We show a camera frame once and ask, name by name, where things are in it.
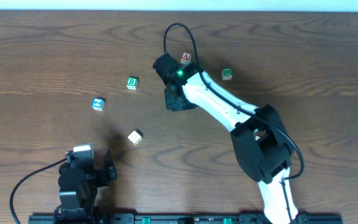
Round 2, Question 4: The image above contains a red letter A block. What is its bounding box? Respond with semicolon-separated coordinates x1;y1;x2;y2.
180;52;192;65

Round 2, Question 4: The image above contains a blue number 2 block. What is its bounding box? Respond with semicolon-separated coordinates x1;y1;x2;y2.
91;98;105;111

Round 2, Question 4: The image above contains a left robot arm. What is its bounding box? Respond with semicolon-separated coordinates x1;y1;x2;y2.
53;150;117;223

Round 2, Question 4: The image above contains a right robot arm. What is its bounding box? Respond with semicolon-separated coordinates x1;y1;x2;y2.
152;53;298;223

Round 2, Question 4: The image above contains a green R block left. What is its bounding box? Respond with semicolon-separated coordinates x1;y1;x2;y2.
126;77;139;90

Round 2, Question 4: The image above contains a green r block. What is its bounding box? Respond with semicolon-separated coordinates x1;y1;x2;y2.
221;68;233;80
126;77;139;90

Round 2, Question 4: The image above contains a plain wooden block left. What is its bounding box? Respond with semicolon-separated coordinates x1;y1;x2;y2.
127;129;143;145

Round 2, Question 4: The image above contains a green R block right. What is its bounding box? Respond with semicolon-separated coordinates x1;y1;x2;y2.
221;68;233;80

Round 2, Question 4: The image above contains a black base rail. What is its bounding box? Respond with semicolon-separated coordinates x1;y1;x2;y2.
28;212;344;224

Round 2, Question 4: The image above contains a left black cable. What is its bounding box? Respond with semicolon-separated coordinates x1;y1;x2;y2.
9;157;68;224

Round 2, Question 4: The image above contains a black cable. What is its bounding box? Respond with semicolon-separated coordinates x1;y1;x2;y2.
9;157;68;224
163;22;305;222

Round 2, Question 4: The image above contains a right black cable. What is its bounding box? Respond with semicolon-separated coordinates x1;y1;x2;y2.
163;22;305;222

